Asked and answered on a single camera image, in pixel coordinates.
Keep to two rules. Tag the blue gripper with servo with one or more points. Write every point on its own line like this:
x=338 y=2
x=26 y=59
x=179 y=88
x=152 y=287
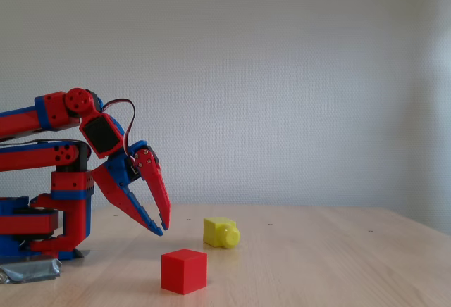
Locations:
x=119 y=167

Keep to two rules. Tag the red cube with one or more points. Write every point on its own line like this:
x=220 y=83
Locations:
x=183 y=272

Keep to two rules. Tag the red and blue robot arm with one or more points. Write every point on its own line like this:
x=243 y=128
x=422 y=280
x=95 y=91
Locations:
x=21 y=118

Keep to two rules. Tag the yellow block with round peg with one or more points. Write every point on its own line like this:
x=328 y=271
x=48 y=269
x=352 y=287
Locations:
x=216 y=233

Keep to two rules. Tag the grey duct tape piece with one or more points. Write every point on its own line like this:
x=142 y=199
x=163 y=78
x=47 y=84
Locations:
x=84 y=253
x=28 y=268

